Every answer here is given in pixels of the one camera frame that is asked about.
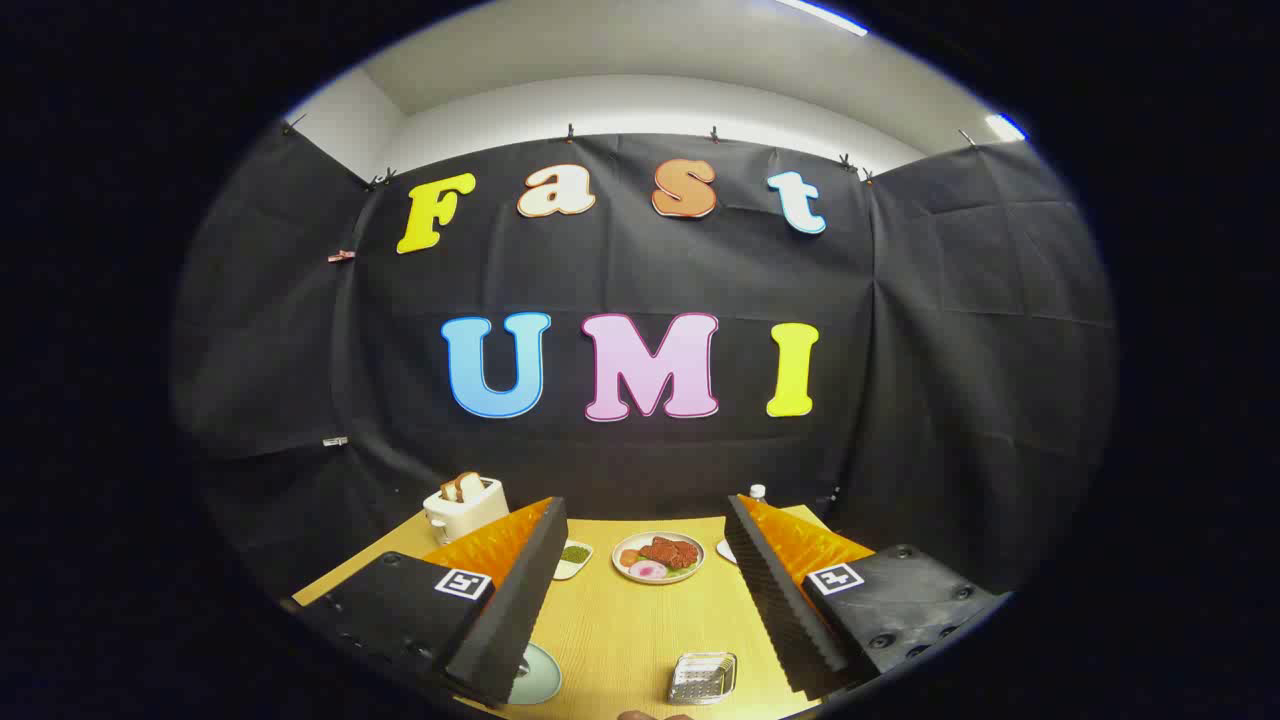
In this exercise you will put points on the white toaster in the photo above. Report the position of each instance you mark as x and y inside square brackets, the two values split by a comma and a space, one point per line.
[465, 518]

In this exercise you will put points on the white divided dish with beans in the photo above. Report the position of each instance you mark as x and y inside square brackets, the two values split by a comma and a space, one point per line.
[575, 555]

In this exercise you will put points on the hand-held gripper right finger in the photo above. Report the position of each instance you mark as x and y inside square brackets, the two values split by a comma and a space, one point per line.
[780, 600]

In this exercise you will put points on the light green plate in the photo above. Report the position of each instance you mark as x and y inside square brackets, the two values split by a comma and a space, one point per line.
[540, 678]

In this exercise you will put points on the perforated steel tray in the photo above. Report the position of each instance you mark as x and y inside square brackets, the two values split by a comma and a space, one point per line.
[702, 680]

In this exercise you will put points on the toast slices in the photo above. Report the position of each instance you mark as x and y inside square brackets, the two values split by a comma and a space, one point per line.
[462, 486]

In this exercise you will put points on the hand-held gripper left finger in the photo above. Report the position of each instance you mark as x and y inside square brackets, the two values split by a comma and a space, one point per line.
[520, 590]

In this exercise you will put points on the long ceiling light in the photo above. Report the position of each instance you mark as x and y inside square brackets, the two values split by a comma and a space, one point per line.
[825, 16]

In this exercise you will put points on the white square coaster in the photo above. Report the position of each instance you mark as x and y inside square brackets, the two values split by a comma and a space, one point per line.
[725, 550]

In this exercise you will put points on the small ceiling light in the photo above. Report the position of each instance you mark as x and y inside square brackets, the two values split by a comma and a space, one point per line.
[1005, 127]

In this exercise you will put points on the white plate with meat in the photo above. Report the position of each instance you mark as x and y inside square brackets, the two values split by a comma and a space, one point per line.
[660, 558]

